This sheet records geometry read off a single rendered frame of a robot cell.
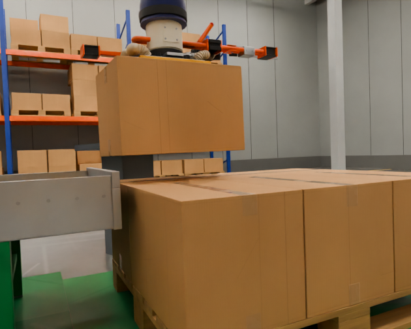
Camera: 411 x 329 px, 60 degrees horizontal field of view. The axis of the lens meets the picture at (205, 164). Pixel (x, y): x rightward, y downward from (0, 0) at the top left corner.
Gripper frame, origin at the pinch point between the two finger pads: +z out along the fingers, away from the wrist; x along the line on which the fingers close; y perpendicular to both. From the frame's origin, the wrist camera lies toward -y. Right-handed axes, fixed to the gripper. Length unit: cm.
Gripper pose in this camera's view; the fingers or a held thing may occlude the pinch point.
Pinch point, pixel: (214, 47)
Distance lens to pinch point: 192.5
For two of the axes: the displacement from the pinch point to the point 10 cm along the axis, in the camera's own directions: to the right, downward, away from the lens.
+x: -0.4, -10.0, -0.3
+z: 4.2, 0.2, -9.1
